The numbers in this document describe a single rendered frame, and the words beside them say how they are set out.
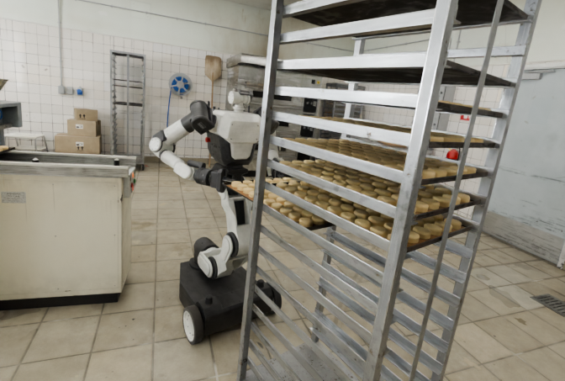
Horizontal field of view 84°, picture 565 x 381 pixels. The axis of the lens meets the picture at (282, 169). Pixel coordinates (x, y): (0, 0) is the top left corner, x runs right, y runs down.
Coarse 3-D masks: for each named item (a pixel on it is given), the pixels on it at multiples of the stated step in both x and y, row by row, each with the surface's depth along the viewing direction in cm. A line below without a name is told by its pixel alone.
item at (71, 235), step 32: (32, 160) 179; (0, 192) 168; (32, 192) 172; (64, 192) 177; (96, 192) 181; (0, 224) 172; (32, 224) 176; (64, 224) 181; (96, 224) 186; (128, 224) 211; (0, 256) 176; (32, 256) 180; (64, 256) 185; (96, 256) 190; (128, 256) 217; (0, 288) 179; (32, 288) 184; (64, 288) 189; (96, 288) 194
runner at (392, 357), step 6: (324, 306) 156; (330, 312) 152; (360, 336) 139; (390, 354) 129; (396, 354) 127; (390, 360) 127; (396, 360) 127; (402, 360) 125; (396, 366) 125; (402, 366) 125; (408, 366) 123; (408, 372) 122; (414, 378) 119; (420, 378) 119; (426, 378) 117
